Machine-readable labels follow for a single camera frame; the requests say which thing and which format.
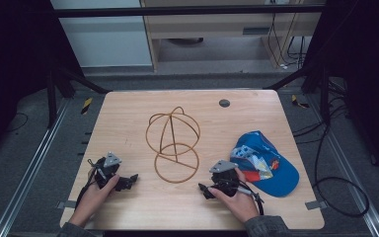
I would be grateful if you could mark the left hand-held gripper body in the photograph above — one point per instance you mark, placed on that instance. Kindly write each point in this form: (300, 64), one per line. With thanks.
(106, 171)

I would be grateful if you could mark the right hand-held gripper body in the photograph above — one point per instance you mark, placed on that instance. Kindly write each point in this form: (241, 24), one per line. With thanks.
(225, 179)

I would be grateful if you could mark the person's left hand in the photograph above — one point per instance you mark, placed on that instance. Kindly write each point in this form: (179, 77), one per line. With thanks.
(95, 197)

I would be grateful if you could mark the person's right hand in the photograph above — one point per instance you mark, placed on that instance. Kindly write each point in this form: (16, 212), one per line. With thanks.
(238, 205)

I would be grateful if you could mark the blue printed baseball cap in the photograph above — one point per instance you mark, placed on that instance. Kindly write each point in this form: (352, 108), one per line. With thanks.
(273, 171)

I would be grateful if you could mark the grey tape strip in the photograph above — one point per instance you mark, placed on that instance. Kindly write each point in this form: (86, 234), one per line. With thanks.
(66, 205)
(316, 204)

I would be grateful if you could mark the grey round table grommet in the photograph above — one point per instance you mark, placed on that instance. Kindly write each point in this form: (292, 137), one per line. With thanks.
(224, 103)

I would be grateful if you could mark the white cabinet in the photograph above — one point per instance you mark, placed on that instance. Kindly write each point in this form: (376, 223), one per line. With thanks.
(105, 36)

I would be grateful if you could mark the black curtain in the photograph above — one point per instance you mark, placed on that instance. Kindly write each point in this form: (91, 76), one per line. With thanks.
(13, 65)
(365, 65)

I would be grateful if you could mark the light wooden desk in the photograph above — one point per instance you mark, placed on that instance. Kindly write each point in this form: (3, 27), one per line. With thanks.
(210, 24)

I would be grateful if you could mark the aluminium floor rail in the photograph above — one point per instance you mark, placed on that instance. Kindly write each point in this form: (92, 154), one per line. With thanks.
(29, 168)
(352, 171)

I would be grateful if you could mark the black metal frame stand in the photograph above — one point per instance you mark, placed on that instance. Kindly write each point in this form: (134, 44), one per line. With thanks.
(324, 95)
(51, 98)

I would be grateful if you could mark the black horizontal frame bar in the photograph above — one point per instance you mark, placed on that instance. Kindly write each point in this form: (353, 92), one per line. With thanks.
(184, 11)

